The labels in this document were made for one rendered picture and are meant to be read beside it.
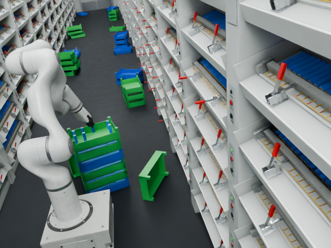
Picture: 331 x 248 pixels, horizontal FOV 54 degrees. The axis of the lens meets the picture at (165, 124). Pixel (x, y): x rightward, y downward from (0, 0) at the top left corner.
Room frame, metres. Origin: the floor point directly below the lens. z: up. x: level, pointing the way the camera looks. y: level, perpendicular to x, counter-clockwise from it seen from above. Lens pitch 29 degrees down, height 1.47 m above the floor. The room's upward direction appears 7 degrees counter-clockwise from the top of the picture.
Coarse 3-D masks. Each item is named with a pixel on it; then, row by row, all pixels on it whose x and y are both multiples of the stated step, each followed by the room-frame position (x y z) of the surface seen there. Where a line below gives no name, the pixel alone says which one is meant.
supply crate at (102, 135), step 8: (80, 128) 1.93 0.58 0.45; (88, 128) 1.95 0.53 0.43; (96, 128) 1.97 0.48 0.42; (104, 128) 1.98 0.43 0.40; (112, 128) 1.97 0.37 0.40; (72, 136) 1.91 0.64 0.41; (80, 136) 1.91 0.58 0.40; (88, 136) 1.90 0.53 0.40; (96, 136) 1.88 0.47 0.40; (104, 136) 1.79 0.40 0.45; (112, 136) 1.81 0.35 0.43; (80, 144) 1.74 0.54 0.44; (88, 144) 1.75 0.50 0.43; (96, 144) 1.77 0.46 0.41
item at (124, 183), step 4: (128, 180) 1.83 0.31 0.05; (116, 184) 1.79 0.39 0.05; (120, 184) 1.81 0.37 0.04; (124, 184) 1.82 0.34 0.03; (128, 184) 1.82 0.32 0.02; (104, 188) 1.76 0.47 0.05; (108, 188) 1.77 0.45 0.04; (112, 188) 1.78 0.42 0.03; (116, 188) 1.79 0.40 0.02; (120, 188) 1.80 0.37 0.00; (88, 192) 1.72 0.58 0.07; (92, 192) 1.73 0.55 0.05
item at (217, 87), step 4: (196, 64) 1.42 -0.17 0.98; (200, 68) 1.36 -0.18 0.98; (196, 72) 1.38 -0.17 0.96; (204, 72) 1.31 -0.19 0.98; (204, 76) 1.30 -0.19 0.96; (208, 76) 1.25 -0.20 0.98; (208, 80) 1.23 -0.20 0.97; (212, 80) 1.20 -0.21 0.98; (212, 84) 1.18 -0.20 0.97; (216, 84) 1.16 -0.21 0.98; (216, 88) 1.13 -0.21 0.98; (220, 88) 1.11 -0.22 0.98; (212, 92) 1.14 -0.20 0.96; (220, 92) 1.09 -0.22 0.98; (224, 92) 1.07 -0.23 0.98; (224, 96) 1.04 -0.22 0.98
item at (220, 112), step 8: (192, 56) 1.48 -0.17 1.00; (200, 56) 1.49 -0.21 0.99; (184, 64) 1.48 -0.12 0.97; (192, 64) 1.48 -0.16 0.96; (200, 64) 1.46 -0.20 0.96; (192, 72) 1.42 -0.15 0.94; (192, 80) 1.34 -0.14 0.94; (200, 80) 1.30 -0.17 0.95; (200, 88) 1.23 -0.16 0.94; (208, 88) 1.20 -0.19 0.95; (200, 96) 1.24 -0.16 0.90; (208, 96) 1.14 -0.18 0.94; (208, 104) 1.08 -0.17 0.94; (224, 104) 1.03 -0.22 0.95; (216, 112) 1.01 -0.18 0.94; (224, 112) 0.98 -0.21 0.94; (224, 120) 0.88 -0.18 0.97; (224, 128) 0.94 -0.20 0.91
